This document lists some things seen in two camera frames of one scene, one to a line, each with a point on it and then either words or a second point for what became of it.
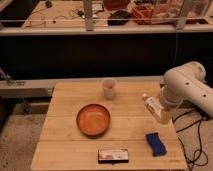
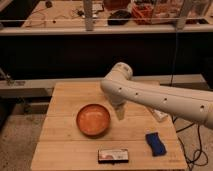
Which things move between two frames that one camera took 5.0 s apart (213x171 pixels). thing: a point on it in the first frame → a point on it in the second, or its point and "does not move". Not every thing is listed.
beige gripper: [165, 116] → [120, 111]
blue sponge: [154, 141] does not move
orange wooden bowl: [93, 120] does not move
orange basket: [142, 13] does not move
